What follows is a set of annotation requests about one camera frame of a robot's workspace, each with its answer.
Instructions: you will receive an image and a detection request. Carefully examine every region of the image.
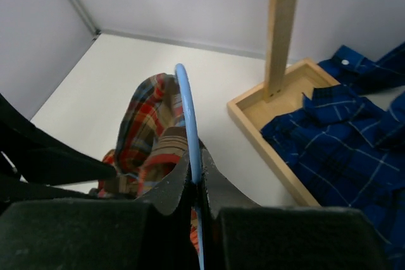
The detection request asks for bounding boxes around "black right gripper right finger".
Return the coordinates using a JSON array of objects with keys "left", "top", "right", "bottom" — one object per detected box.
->
[{"left": 199, "top": 149, "right": 389, "bottom": 269}]

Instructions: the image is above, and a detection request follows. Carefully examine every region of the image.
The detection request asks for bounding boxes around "light blue wire hanger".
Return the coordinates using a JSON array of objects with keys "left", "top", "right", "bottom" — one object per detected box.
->
[{"left": 175, "top": 63, "right": 205, "bottom": 269}]

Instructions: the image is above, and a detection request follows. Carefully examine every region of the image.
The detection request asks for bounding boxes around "wooden rack upright post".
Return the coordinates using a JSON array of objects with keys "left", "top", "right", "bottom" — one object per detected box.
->
[{"left": 263, "top": 0, "right": 297, "bottom": 101}]

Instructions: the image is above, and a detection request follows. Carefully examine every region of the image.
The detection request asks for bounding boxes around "wooden rack base tray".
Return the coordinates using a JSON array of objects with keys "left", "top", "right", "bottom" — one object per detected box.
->
[{"left": 227, "top": 58, "right": 339, "bottom": 207}]

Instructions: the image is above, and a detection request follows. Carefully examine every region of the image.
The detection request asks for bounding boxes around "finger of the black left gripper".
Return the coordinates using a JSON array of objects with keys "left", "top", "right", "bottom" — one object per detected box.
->
[{"left": 1, "top": 97, "right": 117, "bottom": 204}]

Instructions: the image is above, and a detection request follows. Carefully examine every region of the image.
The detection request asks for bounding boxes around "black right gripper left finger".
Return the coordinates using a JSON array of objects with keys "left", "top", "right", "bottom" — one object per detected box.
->
[{"left": 1, "top": 151, "right": 198, "bottom": 269}]

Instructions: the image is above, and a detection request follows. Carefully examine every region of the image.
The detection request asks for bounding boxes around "blue plaid shirt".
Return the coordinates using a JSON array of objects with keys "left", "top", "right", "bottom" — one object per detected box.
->
[{"left": 280, "top": 45, "right": 404, "bottom": 269}]

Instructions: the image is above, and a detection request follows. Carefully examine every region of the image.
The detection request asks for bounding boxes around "red brown plaid shirt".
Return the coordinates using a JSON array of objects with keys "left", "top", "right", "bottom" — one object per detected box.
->
[{"left": 90, "top": 73, "right": 209, "bottom": 252}]

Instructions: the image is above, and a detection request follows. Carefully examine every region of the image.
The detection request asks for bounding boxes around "aluminium corner frame post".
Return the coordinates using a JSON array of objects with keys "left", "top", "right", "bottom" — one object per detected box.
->
[{"left": 46, "top": 0, "right": 101, "bottom": 40}]

